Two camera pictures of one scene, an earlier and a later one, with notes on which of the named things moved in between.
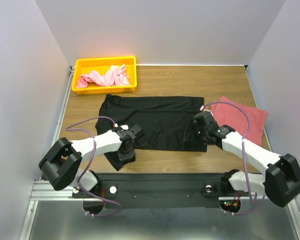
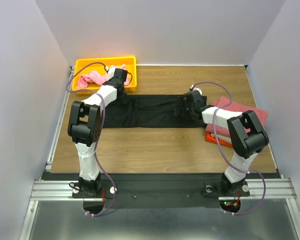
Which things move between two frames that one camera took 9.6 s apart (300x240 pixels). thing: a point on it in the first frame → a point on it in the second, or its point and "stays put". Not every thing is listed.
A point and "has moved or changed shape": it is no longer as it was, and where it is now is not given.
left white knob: (113, 189) stays put
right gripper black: (189, 130) → (184, 106)
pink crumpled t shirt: (116, 75) stays put
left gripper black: (127, 156) → (109, 81)
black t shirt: (147, 123) has moved or changed shape
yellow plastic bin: (102, 65) stays put
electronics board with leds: (230, 205) stays put
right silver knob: (208, 188) stays put
